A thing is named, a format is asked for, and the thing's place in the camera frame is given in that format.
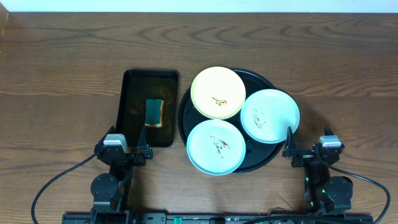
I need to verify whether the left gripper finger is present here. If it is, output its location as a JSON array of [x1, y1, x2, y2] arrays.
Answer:
[[97, 126, 115, 145], [137, 126, 154, 159]]

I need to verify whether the pale green plate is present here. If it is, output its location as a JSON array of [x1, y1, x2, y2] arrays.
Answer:
[[240, 89, 300, 144]]

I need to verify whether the green and orange sponge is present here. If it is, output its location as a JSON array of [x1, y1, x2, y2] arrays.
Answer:
[[145, 99, 164, 128]]

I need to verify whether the light blue plate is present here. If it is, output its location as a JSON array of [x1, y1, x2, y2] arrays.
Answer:
[[186, 119, 246, 175]]

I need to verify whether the yellow plate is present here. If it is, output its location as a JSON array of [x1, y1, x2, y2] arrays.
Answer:
[[190, 67, 246, 119]]

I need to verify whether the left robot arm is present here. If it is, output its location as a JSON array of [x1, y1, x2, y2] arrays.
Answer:
[[90, 126, 154, 224]]

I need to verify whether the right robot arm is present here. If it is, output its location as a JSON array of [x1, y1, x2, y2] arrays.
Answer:
[[282, 126, 353, 215]]

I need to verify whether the black round tray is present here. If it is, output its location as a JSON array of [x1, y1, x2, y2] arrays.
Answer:
[[178, 68, 285, 174]]

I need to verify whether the black rectangular water tray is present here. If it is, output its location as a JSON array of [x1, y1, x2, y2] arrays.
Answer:
[[116, 70, 178, 147]]

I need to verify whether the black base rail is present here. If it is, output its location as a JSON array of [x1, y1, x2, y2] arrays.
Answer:
[[61, 212, 374, 224]]

